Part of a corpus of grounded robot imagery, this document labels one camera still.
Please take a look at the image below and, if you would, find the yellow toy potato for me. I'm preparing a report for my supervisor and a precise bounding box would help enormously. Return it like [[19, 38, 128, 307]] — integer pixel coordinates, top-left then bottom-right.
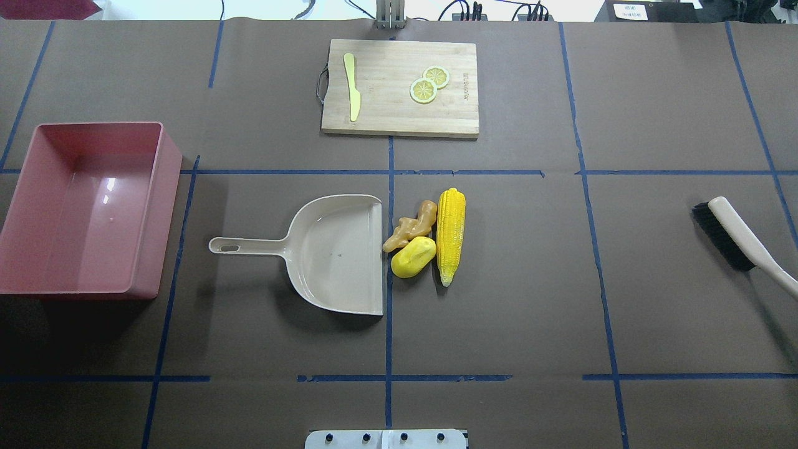
[[391, 236, 437, 279]]

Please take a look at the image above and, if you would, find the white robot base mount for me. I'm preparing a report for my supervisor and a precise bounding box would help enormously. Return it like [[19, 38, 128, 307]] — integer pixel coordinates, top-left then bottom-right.
[[304, 428, 469, 448]]

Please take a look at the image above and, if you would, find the yellow plastic knife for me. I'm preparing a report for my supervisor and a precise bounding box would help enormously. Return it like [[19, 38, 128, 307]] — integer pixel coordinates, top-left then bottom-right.
[[343, 53, 362, 123]]

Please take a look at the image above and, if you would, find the wooden cutting board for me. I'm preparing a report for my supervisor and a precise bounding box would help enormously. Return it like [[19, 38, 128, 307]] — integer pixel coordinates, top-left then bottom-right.
[[321, 39, 481, 140]]

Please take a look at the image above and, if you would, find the tan toy ginger root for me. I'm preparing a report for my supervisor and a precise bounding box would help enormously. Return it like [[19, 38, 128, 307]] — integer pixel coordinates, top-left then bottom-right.
[[382, 201, 437, 253]]

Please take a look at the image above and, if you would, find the metal frame pole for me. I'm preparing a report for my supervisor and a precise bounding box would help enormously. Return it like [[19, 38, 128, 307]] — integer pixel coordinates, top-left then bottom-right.
[[375, 0, 407, 29]]

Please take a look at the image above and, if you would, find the lemon slice lower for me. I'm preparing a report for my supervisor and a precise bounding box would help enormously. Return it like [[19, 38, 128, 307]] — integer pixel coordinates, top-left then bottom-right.
[[408, 79, 438, 104]]

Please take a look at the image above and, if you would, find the pink plastic bin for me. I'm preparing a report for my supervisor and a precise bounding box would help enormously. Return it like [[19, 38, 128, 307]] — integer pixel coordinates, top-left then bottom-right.
[[1, 122, 183, 301]]

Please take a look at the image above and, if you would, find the yellow toy corn cob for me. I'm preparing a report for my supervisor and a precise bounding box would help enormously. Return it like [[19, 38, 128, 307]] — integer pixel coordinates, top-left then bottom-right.
[[436, 188, 466, 287]]

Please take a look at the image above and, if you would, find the beige plastic dustpan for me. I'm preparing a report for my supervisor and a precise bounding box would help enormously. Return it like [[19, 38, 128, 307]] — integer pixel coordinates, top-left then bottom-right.
[[208, 194, 384, 316]]

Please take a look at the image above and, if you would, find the beige brush with black bristles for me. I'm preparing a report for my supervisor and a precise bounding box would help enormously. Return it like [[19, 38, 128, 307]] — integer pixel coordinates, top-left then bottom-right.
[[691, 196, 797, 299]]

